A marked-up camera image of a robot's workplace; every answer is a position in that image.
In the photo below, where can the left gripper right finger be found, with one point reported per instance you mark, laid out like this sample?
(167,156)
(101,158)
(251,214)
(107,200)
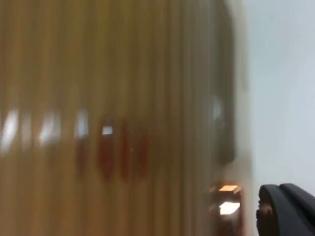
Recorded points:
(304,209)

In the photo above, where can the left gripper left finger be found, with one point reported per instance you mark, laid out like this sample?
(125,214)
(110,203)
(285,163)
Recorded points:
(278,216)

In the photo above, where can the cream lid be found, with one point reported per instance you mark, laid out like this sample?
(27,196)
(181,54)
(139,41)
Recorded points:
(110,73)

